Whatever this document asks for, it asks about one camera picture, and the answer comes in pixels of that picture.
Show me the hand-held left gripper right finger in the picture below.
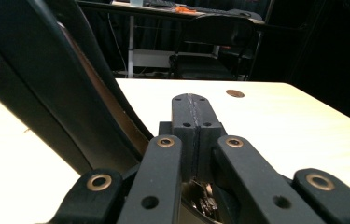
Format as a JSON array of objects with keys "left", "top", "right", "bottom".
[{"left": 190, "top": 92, "right": 228, "bottom": 185}]

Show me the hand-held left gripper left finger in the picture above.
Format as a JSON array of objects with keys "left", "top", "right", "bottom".
[{"left": 158, "top": 92, "right": 200, "bottom": 185}]

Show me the dark grey stapler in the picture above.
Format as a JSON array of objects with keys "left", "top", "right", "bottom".
[{"left": 0, "top": 0, "right": 155, "bottom": 175}]

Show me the brown round table disc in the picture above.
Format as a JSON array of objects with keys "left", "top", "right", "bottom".
[{"left": 225, "top": 89, "right": 245, "bottom": 99}]

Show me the black chair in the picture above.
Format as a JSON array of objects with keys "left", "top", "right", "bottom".
[{"left": 168, "top": 13, "right": 261, "bottom": 80}]

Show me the white desk leg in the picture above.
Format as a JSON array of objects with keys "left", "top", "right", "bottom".
[{"left": 127, "top": 15, "right": 135, "bottom": 78}]

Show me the dark background desk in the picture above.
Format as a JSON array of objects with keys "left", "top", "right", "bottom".
[{"left": 76, "top": 0, "right": 304, "bottom": 33}]

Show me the orange object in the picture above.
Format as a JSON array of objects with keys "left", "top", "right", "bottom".
[{"left": 175, "top": 5, "right": 198, "bottom": 15}]

